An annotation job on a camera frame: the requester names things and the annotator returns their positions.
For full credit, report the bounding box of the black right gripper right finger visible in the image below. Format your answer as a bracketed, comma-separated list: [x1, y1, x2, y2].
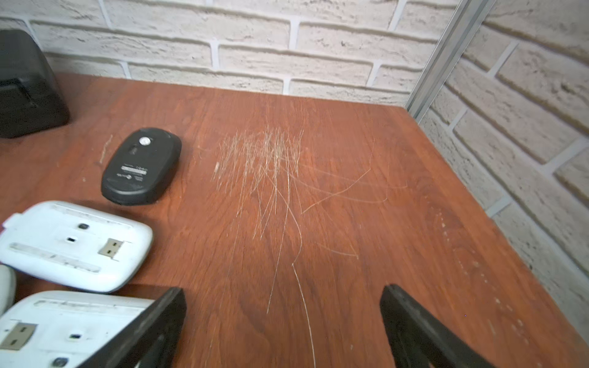
[380, 285, 492, 367]

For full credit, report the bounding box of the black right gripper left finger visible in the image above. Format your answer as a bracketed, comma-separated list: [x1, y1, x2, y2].
[80, 287, 187, 367]

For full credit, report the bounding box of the aluminium corner post right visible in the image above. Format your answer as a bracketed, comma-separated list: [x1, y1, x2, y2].
[405, 0, 495, 123]

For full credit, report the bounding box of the black mouse upside down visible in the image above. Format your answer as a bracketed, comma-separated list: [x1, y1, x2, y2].
[101, 127, 182, 206]

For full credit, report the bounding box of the black plastic tool case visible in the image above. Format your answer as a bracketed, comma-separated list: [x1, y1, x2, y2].
[1, 29, 70, 139]

